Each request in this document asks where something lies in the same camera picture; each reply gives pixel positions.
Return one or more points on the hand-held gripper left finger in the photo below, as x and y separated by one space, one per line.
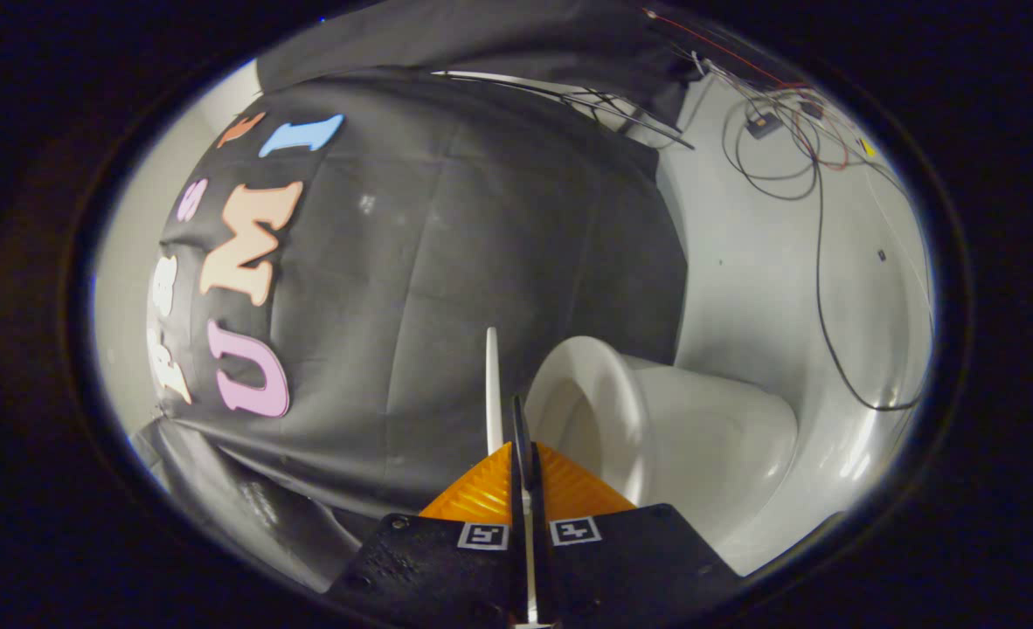
521 437

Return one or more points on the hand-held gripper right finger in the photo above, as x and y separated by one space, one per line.
621 559

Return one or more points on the white toilet lid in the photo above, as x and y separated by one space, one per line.
494 393

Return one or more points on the white toilet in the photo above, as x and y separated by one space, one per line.
700 437

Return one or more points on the black backdrop cloth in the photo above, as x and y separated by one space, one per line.
447 279

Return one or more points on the black tripod stand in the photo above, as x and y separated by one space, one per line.
586 98

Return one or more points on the small black floor box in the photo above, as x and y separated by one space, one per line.
762 124

